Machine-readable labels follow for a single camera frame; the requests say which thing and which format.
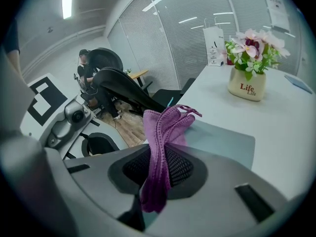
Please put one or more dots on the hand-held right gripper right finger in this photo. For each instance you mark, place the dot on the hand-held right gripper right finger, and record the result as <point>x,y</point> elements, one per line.
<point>222,196</point>

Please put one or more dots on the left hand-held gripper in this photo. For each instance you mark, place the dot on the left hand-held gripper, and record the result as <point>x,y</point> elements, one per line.
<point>47,100</point>

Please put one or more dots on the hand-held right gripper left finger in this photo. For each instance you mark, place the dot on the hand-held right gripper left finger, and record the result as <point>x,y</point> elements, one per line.
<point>98,181</point>

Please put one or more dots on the grey notebook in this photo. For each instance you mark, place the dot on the grey notebook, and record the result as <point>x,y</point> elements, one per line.
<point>222,142</point>

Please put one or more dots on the purple cloth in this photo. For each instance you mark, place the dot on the purple cloth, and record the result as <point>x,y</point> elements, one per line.
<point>158,137</point>

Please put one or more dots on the black chair with blue sticker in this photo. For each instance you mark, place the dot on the black chair with blue sticker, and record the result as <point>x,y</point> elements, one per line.
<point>123,88</point>

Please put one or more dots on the small potted plant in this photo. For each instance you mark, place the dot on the small potted plant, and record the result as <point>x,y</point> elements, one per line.
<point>128,71</point>

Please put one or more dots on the orange round table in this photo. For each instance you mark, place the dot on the orange round table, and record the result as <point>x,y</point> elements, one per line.
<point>138,74</point>

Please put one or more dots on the pink flowers in cream pot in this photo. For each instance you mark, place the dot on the pink flowers in cream pot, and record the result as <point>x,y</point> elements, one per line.
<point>247,83</point>

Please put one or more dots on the blue pad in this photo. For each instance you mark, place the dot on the blue pad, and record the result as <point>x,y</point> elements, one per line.
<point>298,83</point>

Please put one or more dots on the white paper bag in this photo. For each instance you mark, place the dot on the white paper bag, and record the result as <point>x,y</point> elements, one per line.
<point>213,48</point>

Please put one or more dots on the white paper notice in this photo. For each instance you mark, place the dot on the white paper notice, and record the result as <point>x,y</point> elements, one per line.
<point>277,11</point>

